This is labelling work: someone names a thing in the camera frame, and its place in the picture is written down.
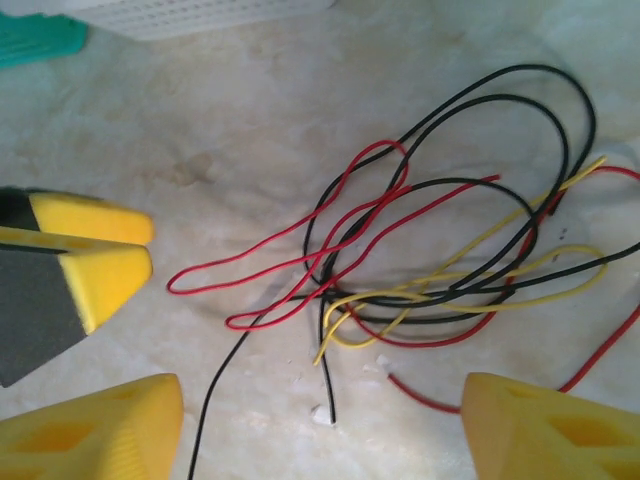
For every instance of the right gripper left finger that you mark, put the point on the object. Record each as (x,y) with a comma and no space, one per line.
(90,435)

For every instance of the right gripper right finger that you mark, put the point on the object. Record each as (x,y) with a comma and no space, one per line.
(550,440)

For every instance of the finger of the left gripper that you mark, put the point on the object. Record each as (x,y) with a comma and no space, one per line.
(45,300)
(90,217)

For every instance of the teal plastic basket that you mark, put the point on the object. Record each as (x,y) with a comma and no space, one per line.
(35,45)

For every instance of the white plastic basket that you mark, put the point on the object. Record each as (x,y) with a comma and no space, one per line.
(200,17)

